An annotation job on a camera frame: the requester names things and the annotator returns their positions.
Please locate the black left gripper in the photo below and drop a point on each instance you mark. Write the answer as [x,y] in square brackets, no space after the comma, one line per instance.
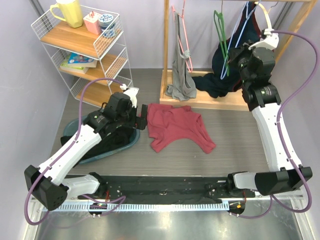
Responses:
[139,122]

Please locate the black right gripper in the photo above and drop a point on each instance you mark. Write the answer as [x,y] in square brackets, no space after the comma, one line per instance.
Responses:
[235,54]

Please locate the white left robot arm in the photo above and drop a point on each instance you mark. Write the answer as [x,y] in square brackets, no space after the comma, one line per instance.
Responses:
[48,182]

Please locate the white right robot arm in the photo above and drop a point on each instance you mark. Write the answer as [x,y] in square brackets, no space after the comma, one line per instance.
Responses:
[285,168]

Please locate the navy tank top red trim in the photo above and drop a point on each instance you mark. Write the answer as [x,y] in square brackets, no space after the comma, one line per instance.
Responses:
[212,82]

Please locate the grey tank top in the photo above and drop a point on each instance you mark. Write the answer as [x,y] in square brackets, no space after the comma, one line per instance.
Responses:
[183,86]

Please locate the green hanger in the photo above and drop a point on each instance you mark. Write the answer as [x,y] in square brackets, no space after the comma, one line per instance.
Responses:
[219,23]

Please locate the pink hanger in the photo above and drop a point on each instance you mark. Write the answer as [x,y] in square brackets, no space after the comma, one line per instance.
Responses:
[183,36]

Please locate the cream white hanger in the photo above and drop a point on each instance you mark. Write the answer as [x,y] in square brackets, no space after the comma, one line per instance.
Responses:
[266,16]

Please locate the wooden clothes rack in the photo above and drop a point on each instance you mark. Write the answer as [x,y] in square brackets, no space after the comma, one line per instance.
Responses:
[232,101]

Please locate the teal plastic laundry basin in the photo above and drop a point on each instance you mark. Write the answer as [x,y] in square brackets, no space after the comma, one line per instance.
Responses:
[70,130]

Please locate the blue cover book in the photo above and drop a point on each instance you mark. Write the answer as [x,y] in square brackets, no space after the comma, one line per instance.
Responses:
[77,60]

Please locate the green cover book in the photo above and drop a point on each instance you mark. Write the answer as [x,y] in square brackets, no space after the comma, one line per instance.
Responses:
[66,67]

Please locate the blue white patterned cup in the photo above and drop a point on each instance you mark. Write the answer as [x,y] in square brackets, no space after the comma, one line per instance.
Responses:
[106,25]

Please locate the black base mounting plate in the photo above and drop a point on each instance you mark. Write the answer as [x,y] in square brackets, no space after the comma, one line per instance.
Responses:
[169,190]

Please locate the pink small box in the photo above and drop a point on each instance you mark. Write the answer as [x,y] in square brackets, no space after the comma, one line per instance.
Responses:
[91,21]

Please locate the yellow mug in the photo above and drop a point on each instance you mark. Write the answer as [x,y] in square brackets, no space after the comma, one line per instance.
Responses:
[71,11]

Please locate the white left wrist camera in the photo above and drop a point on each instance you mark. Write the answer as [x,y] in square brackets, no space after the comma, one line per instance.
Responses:
[132,92]

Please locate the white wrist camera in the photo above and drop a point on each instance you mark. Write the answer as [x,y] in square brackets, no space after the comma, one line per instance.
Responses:
[269,40]
[132,92]

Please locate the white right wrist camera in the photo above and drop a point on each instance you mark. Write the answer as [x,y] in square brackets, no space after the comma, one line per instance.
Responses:
[269,40]

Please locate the white wire wooden shelf rack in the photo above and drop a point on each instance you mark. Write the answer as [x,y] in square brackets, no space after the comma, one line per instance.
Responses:
[60,40]

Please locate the slotted aluminium cable rail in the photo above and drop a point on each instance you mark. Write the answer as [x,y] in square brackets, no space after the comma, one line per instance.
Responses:
[80,206]

